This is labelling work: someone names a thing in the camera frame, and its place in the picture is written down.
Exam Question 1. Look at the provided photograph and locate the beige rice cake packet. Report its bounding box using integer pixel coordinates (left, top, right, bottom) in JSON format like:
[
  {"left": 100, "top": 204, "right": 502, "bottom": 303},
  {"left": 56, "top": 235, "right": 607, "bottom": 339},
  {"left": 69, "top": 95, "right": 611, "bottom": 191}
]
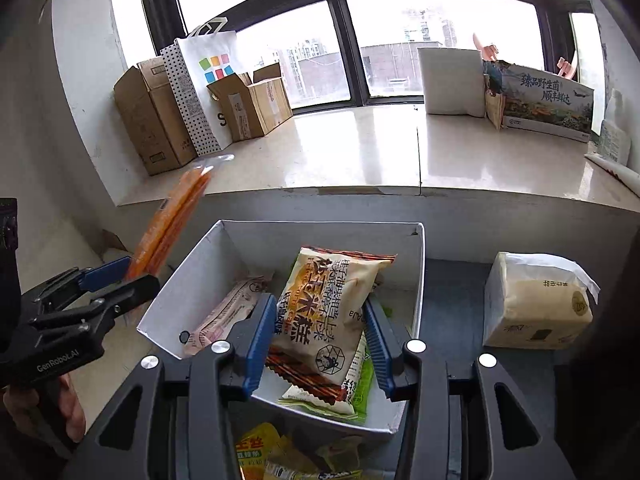
[{"left": 266, "top": 246, "right": 396, "bottom": 404}]

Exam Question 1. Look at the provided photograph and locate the orange snack packet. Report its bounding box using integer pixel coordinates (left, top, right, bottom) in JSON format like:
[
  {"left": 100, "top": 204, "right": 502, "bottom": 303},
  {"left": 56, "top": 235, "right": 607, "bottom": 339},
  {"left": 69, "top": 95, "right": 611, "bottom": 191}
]
[{"left": 125, "top": 154, "right": 234, "bottom": 281}]

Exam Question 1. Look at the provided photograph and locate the person's left hand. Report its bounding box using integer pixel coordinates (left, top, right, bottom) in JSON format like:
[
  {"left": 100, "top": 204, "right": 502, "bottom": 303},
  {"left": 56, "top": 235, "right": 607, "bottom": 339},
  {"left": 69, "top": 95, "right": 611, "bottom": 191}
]
[{"left": 3, "top": 374, "right": 86, "bottom": 443}]

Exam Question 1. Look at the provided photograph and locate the pink long snack packet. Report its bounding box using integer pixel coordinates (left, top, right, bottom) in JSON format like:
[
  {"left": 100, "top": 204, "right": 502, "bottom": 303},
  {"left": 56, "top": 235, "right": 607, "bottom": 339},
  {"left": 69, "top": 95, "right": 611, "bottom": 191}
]
[{"left": 184, "top": 274, "right": 272, "bottom": 356}]

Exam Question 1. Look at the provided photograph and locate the green seaweed snack packet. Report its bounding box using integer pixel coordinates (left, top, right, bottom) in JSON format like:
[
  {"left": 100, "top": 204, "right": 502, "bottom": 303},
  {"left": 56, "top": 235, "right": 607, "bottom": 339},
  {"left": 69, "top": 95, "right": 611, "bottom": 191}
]
[{"left": 279, "top": 335, "right": 374, "bottom": 422}]

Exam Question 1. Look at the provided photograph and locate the white cardboard storage box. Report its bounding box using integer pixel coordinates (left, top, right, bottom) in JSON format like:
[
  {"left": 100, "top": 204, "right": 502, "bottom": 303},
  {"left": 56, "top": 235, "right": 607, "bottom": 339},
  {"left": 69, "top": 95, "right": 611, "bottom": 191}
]
[{"left": 135, "top": 219, "right": 426, "bottom": 435}]

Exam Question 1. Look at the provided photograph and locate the olive green snack packet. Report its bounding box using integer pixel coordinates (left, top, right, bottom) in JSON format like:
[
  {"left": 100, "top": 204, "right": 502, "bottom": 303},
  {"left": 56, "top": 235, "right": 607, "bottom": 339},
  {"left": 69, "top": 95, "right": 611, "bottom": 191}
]
[{"left": 264, "top": 436, "right": 364, "bottom": 480}]

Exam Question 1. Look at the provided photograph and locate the yellow snack pouch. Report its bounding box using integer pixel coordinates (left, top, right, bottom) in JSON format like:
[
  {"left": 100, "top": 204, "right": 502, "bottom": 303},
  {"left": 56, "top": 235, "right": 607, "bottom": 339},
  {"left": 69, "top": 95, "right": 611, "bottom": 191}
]
[{"left": 235, "top": 422, "right": 280, "bottom": 480}]

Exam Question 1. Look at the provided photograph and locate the beige tissue pack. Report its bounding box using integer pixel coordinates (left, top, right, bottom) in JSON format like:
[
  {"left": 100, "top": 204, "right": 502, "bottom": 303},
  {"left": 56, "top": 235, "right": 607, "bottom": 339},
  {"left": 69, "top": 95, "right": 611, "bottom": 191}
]
[{"left": 483, "top": 252, "right": 600, "bottom": 350}]

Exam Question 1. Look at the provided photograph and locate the tall brown cardboard box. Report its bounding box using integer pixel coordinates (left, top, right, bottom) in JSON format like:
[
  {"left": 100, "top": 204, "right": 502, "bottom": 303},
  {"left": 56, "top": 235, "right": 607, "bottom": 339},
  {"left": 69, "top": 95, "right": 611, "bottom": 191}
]
[{"left": 114, "top": 56, "right": 196, "bottom": 176}]

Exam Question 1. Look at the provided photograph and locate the small open cardboard box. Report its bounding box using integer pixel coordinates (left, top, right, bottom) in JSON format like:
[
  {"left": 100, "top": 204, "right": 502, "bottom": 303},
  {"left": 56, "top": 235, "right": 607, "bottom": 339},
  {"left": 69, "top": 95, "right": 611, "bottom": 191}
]
[{"left": 207, "top": 63, "right": 293, "bottom": 142}]

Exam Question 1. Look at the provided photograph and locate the polka dot paper bag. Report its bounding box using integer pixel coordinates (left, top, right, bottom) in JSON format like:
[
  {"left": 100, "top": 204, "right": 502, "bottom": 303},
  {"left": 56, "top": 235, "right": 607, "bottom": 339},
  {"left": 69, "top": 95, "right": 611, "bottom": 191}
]
[{"left": 160, "top": 18, "right": 239, "bottom": 157}]

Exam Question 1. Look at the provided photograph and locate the white foam box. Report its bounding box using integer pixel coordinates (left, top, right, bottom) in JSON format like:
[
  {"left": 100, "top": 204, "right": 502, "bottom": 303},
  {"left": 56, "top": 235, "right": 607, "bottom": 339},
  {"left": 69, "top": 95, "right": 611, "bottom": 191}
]
[{"left": 418, "top": 48, "right": 485, "bottom": 118}]

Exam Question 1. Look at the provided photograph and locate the printed landscape gift box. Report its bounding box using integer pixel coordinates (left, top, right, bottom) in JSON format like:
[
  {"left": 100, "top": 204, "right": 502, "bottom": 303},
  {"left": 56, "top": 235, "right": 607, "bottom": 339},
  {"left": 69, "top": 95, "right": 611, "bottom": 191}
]
[{"left": 484, "top": 61, "right": 593, "bottom": 143}]

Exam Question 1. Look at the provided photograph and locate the white tube on sill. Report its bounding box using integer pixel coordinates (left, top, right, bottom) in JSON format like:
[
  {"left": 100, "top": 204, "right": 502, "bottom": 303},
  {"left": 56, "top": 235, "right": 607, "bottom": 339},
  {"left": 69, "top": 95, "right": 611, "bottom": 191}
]
[{"left": 585, "top": 153, "right": 640, "bottom": 196}]

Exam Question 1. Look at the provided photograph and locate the black window frame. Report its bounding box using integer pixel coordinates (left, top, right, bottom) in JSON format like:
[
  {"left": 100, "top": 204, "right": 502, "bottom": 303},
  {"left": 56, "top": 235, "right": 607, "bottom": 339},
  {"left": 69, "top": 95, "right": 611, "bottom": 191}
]
[{"left": 134, "top": 0, "right": 594, "bottom": 111}]

